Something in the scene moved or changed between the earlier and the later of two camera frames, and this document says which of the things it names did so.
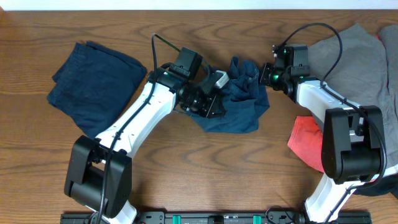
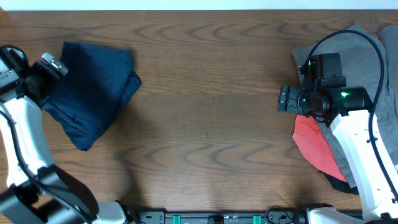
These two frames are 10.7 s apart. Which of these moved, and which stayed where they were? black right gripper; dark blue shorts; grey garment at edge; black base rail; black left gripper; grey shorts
Moved: black right gripper; black left gripper; dark blue shorts
Stayed: grey garment at edge; grey shorts; black base rail
